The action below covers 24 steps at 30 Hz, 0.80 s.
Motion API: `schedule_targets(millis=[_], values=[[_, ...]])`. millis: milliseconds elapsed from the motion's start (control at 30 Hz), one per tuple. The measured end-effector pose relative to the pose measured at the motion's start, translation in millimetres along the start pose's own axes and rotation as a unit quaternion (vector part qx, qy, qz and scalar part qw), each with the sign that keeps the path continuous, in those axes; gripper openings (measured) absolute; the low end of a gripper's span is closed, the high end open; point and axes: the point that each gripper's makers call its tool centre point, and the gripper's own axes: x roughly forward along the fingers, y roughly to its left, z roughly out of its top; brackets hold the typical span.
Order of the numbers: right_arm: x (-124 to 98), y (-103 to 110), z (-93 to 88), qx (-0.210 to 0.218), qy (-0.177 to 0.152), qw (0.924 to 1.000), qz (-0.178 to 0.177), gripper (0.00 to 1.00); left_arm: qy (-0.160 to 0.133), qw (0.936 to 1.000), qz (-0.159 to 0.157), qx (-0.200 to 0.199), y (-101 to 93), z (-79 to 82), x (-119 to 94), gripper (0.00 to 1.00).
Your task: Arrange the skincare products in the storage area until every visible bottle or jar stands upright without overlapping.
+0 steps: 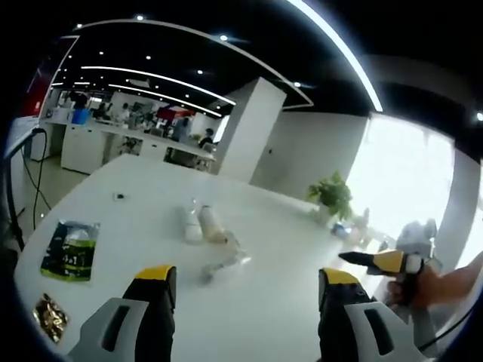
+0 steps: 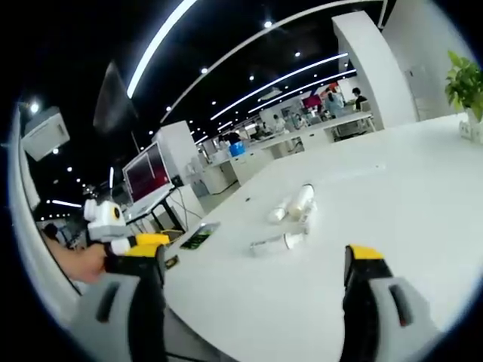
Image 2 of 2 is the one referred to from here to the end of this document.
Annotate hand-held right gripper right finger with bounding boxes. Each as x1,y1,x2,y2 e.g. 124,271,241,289
340,244,445,362

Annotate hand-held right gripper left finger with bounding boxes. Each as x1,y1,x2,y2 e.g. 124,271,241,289
69,232,171,362

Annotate slim white skincare bottle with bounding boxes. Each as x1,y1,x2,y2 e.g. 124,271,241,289
300,198,318,235

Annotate clear syringe-like tube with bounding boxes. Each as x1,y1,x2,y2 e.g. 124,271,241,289
248,232,305,258

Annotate large white skincare bottle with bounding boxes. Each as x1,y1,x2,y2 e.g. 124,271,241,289
288,183,316,219

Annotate person's left hand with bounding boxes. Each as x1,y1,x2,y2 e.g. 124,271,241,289
48,241,107,284

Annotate white monitor with red screen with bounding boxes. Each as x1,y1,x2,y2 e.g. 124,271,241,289
122,140,177,214

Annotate green and black smartphone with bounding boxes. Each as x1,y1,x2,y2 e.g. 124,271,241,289
180,221,221,250

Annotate white ceiling air conditioner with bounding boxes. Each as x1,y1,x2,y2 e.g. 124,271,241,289
20,106,71,160

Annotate long white background counter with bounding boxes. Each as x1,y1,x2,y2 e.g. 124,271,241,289
202,111,377,195

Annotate white plant pot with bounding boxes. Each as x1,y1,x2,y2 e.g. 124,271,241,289
457,108,483,143

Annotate green potted plant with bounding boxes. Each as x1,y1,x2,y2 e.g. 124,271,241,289
444,50,483,115

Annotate grey cables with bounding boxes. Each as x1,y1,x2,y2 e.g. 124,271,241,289
171,186,205,232

